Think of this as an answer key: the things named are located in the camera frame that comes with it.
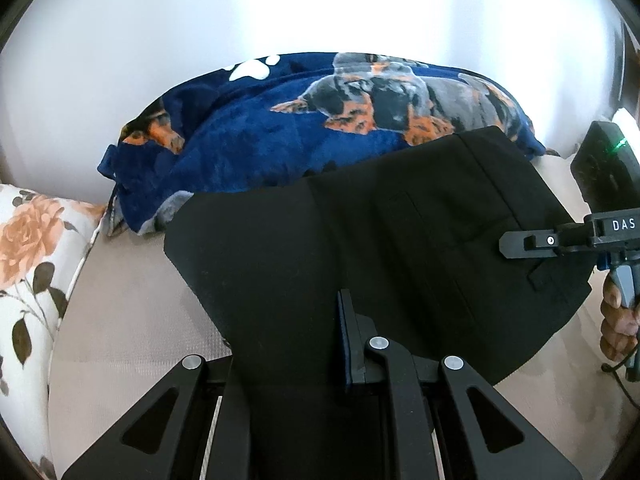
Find black pants with orange lining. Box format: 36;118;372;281
162;126;594;480

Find person's right hand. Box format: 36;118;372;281
600;273;639;365

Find navy dog print blanket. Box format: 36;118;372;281
98;52;544;235

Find white floral pillow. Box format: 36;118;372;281
1;184;106;479

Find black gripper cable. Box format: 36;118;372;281
601;343;640;411

